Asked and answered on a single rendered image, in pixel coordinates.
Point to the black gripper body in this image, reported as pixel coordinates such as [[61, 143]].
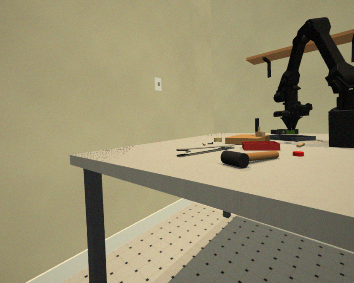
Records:
[[287, 112]]

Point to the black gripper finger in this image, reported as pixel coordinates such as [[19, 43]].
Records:
[[294, 122], [287, 121]]

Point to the red shallow tray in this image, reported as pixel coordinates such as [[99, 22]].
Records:
[[260, 146]]

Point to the black-headed mallet with wooden handle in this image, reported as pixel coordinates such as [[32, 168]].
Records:
[[242, 159]]

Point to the light wooden board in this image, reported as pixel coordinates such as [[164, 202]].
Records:
[[237, 139]]

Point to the red short cylinder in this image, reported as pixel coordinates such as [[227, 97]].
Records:
[[296, 153]]

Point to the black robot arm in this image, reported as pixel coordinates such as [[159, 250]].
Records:
[[340, 76]]

